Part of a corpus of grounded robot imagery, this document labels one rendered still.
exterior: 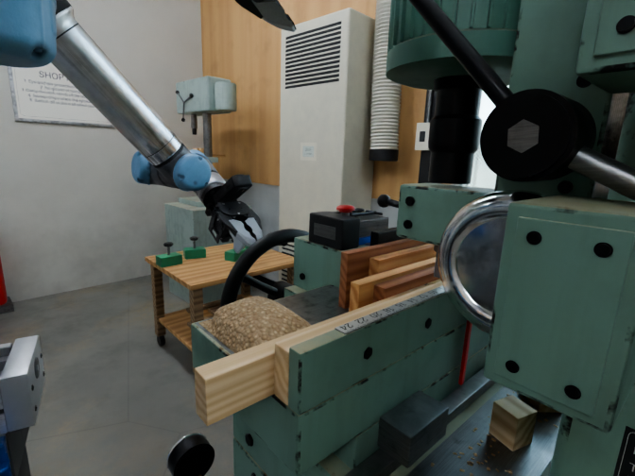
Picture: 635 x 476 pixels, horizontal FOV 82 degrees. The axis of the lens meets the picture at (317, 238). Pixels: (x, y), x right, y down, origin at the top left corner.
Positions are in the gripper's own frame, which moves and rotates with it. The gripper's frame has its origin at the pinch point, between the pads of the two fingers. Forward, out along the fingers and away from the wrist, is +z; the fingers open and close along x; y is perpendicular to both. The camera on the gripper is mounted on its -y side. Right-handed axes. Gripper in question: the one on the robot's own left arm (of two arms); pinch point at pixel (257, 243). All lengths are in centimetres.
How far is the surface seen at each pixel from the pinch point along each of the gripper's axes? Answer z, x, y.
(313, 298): 24.2, 7.6, -11.9
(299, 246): 12.2, 1.4, -10.4
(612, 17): 38, 16, -51
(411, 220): 27.1, 0.7, -28.1
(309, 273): 16.9, 1.4, -8.2
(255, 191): -162, -122, 108
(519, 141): 37, 14, -44
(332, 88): -99, -99, -3
